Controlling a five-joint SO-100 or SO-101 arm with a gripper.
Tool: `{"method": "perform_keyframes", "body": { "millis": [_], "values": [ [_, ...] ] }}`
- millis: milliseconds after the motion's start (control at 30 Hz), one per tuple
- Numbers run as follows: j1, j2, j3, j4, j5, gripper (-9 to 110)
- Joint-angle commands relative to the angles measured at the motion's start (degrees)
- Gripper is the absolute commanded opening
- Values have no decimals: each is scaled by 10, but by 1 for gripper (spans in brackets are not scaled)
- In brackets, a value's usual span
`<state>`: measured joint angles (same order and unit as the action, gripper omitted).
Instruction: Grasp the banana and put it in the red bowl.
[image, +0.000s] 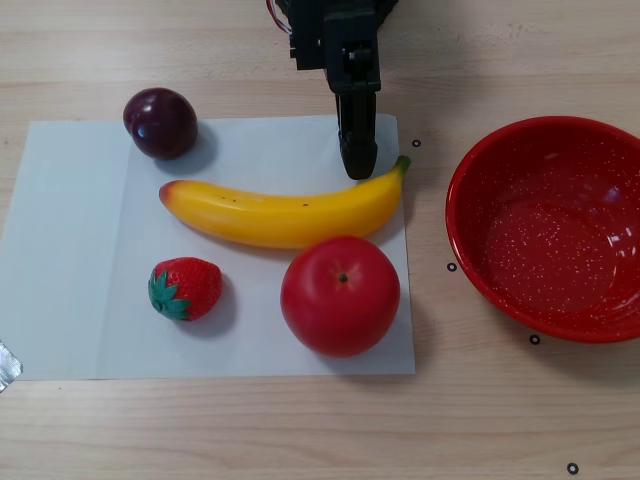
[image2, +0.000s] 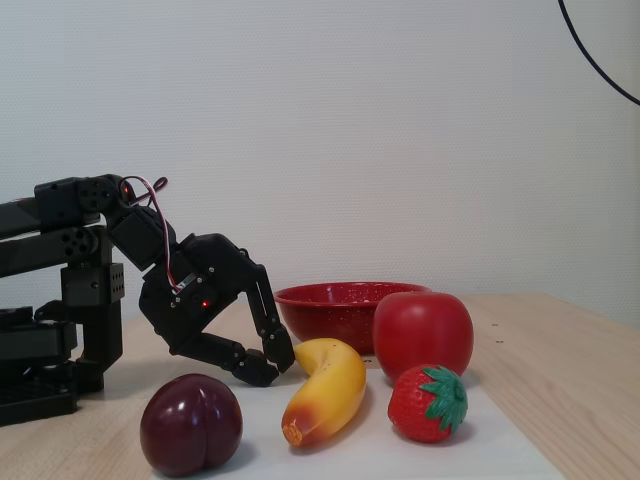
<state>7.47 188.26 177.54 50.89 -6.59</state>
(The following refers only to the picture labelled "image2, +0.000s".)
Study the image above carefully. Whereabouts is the yellow toy banana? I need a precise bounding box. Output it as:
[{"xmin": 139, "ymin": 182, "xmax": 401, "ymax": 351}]
[{"xmin": 280, "ymin": 337, "xmax": 368, "ymax": 449}]

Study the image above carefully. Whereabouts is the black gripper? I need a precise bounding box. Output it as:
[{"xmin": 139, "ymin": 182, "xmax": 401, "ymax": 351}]
[{"xmin": 138, "ymin": 231, "xmax": 297, "ymax": 388}]

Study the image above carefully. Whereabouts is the black hanging cable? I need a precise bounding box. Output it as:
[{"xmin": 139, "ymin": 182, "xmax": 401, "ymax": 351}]
[{"xmin": 557, "ymin": 0, "xmax": 640, "ymax": 107}]

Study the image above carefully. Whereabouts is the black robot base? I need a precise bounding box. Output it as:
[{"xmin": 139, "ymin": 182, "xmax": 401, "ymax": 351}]
[{"xmin": 0, "ymin": 302, "xmax": 80, "ymax": 428}]

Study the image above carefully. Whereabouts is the red speckled bowl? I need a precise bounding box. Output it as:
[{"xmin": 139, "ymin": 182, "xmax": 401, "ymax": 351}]
[{"xmin": 273, "ymin": 282, "xmax": 434, "ymax": 355}]

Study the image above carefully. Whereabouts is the red toy strawberry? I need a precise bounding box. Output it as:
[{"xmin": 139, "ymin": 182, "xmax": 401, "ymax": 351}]
[{"xmin": 388, "ymin": 363, "xmax": 470, "ymax": 445}]

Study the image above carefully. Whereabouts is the white paper sheet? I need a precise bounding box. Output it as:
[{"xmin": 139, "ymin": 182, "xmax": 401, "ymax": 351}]
[{"xmin": 149, "ymin": 366, "xmax": 566, "ymax": 480}]

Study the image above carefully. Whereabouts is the dark purple toy plum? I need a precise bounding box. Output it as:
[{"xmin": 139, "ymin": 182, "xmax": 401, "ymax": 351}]
[{"xmin": 139, "ymin": 373, "xmax": 244, "ymax": 478}]

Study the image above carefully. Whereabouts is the red toy apple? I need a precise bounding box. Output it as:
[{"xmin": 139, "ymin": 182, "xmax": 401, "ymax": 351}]
[{"xmin": 372, "ymin": 292, "xmax": 475, "ymax": 386}]

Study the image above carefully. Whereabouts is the red white gripper servo wire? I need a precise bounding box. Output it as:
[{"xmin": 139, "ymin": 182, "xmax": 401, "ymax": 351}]
[{"xmin": 119, "ymin": 174, "xmax": 187, "ymax": 292}]

